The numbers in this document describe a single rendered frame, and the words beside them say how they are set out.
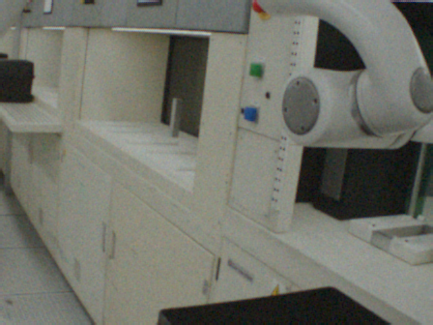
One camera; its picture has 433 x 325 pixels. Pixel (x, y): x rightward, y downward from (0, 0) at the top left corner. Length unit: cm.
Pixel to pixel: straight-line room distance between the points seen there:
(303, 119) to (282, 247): 61
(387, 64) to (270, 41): 71
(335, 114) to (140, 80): 211
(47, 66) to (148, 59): 151
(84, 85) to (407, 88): 210
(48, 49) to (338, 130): 354
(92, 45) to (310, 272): 171
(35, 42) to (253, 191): 294
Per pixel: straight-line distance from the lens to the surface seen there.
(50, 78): 403
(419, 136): 68
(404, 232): 132
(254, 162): 124
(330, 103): 55
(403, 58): 54
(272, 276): 119
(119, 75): 258
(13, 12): 68
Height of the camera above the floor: 123
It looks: 14 degrees down
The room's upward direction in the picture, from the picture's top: 6 degrees clockwise
